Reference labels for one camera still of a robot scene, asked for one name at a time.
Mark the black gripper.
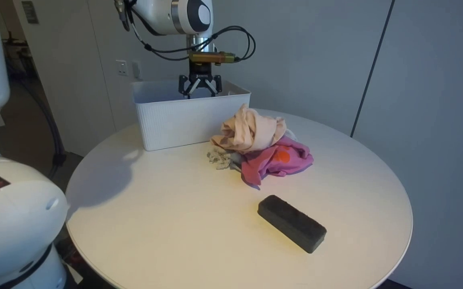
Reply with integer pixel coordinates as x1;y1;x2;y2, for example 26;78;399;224
177;61;224;99

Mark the peach cloth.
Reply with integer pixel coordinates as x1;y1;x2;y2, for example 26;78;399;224
209;102;290;157

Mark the pink cloth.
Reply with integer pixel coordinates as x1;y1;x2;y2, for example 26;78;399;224
238;135;315;191

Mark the white plastic basket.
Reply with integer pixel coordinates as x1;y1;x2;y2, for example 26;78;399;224
131;78;253;152

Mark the black rectangular block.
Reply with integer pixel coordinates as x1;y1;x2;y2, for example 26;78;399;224
256;192;328;255

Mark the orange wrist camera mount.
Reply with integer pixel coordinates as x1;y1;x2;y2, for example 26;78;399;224
190;49;240;65

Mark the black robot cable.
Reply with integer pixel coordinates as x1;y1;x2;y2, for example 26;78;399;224
115;0;259;64

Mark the white wall outlet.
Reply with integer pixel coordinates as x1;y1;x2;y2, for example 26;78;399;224
115;59;132;80

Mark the thick black hose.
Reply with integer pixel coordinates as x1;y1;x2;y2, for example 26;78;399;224
8;49;71;168

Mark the dark wall sign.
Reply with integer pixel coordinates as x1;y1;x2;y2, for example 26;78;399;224
21;0;41;25

